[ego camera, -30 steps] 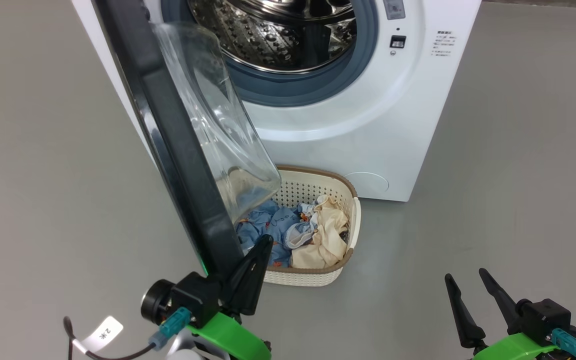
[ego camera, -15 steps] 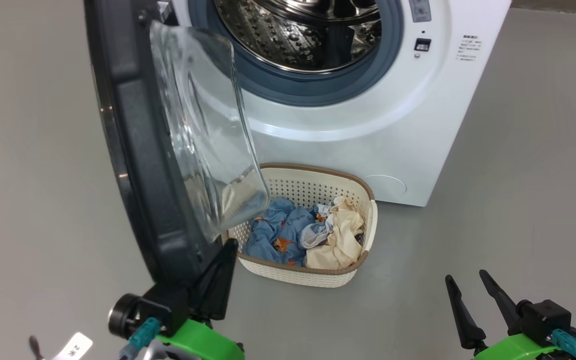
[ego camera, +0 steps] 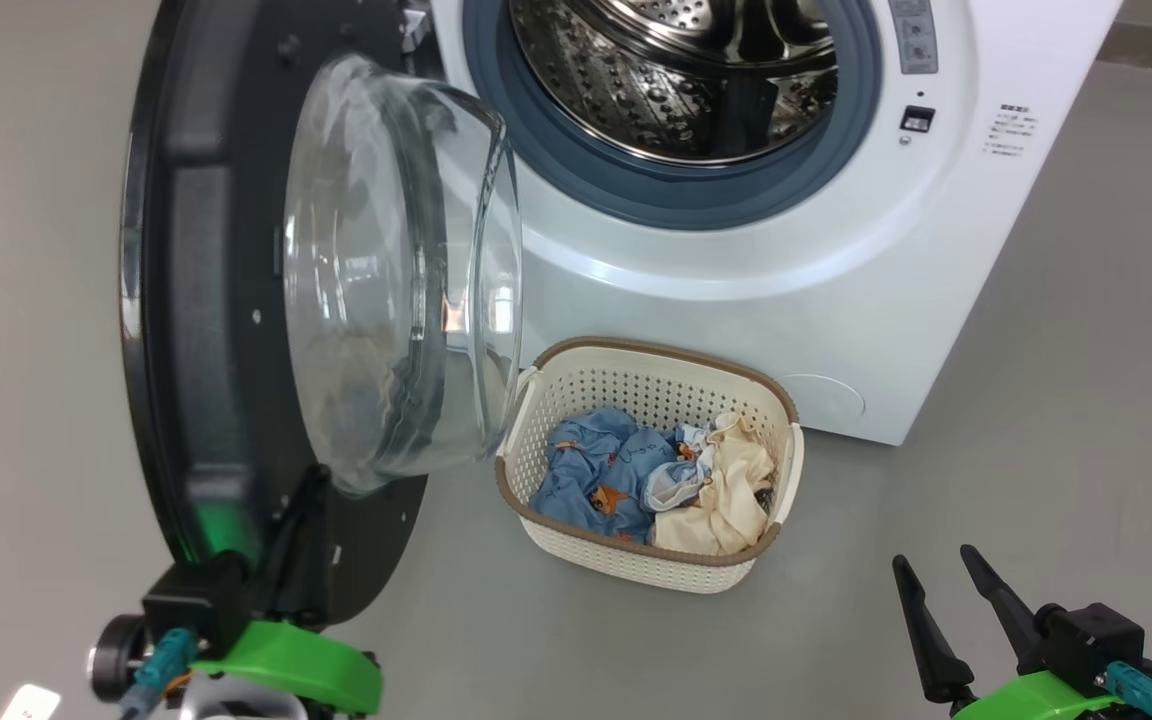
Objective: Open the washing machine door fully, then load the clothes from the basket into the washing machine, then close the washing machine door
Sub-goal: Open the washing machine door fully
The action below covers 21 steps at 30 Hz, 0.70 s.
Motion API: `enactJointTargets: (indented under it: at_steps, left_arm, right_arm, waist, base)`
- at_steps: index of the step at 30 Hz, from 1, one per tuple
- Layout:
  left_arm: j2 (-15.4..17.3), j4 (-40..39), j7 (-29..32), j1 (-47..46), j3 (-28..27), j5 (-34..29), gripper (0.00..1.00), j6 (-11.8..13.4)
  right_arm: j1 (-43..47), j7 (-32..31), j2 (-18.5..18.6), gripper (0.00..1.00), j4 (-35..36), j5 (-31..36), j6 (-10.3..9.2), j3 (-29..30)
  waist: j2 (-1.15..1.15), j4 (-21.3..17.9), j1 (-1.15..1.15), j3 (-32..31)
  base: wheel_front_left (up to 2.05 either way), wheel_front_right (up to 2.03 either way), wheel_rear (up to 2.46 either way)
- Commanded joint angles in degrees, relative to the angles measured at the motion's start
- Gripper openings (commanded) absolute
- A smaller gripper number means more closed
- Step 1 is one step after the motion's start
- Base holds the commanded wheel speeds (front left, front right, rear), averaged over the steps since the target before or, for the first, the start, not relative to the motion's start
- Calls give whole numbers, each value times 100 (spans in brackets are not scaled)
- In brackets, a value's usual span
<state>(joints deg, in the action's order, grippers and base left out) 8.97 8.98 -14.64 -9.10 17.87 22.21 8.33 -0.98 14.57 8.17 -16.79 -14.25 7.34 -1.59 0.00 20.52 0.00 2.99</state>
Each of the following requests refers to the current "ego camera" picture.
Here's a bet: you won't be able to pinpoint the teal left camera connector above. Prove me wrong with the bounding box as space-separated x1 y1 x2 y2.
131 628 199 691

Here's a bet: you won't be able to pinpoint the white front-load washing machine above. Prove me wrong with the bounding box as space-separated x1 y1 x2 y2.
426 0 1127 447

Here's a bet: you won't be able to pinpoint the cream perforated laundry basket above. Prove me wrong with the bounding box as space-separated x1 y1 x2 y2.
494 337 805 595

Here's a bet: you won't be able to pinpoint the grey warning label sticker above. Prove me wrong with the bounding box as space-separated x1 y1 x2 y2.
888 0 939 75

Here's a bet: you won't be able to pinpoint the black round glass washer door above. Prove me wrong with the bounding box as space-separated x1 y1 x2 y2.
119 0 527 629

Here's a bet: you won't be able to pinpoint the teal right camera connector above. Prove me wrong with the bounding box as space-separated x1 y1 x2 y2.
1104 660 1152 713

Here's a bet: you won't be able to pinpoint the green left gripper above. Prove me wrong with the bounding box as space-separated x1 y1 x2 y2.
186 465 384 717

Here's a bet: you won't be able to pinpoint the teal camera connector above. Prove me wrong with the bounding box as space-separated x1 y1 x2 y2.
1104 660 1152 713
131 628 199 691

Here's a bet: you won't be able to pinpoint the white paper tag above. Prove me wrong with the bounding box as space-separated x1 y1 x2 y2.
0 683 62 720

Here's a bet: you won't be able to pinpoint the cream garment with striped lining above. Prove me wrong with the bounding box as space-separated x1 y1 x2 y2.
644 412 777 557

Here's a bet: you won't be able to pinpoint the small black text sticker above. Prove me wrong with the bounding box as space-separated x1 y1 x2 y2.
983 102 1037 158

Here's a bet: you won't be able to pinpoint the round white filter cover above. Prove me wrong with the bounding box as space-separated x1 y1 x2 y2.
781 374 867 421

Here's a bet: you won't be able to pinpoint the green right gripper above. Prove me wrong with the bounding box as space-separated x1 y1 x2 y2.
892 545 1127 720

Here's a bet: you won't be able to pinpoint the blue printed garment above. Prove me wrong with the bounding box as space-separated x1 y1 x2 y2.
529 407 682 546

